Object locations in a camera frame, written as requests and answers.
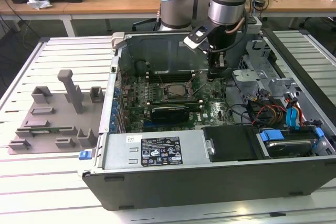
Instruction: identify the metal socket cover frame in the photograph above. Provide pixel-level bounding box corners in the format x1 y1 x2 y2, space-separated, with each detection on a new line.
183 74 208 99

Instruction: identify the silver CPU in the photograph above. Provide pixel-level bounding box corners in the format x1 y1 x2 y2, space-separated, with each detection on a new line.
167 85 186 97

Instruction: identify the CPU socket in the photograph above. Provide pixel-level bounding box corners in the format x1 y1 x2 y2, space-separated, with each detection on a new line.
160 81 195 99

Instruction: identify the green motherboard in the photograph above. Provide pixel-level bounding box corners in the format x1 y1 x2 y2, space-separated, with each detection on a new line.
115 70 237 133

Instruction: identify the black RAM slot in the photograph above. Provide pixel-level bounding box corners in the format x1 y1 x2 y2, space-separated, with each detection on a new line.
148 78 196 82
147 72 196 77
148 75 196 79
148 103 203 110
146 70 196 74
146 98 203 104

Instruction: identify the black office chair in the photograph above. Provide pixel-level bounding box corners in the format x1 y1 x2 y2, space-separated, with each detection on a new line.
132 18 161 33

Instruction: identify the black graphics card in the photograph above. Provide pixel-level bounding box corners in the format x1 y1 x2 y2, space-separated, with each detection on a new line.
150 105 190 131

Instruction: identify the grey case release latch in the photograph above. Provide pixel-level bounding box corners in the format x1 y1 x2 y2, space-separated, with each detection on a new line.
111 31 125 49

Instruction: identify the black plastic drive cover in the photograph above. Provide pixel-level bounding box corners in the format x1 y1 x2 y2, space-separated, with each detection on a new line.
203 125 259 163

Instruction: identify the blue disk carrier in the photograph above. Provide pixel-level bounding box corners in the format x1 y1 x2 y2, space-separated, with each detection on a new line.
259 126 324 156

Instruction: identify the wooden office desk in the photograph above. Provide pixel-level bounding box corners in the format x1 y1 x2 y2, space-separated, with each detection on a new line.
0 0 73 37
64 0 336 38

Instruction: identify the black hard disk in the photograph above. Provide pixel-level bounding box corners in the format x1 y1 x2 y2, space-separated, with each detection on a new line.
265 140 313 158

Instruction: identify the grey power supply box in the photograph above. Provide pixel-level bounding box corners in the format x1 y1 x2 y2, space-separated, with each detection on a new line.
101 129 211 170

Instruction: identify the open dark PC case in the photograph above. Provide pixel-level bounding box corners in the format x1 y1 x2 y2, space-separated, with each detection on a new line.
78 28 336 211

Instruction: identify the grey parts rack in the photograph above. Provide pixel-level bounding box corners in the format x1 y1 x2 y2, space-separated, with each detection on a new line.
7 69 107 155

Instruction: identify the crumpled white plastic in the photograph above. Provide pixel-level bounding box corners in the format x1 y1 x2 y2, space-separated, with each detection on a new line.
27 0 53 11

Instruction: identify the black and white wrist camera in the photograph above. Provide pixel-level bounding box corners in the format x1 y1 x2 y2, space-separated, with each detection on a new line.
183 25 211 50

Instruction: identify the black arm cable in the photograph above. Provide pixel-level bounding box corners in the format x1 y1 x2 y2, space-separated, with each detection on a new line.
209 8 250 53

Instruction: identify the silver drive bay bracket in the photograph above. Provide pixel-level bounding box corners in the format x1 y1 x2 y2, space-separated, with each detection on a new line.
232 68 269 88

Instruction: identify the multicolour power wire bundle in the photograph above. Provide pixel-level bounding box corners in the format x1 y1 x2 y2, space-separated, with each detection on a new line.
250 103 287 127

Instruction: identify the blue data wire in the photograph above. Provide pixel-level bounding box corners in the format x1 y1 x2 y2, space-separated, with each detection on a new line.
290 98 301 130
285 95 295 130

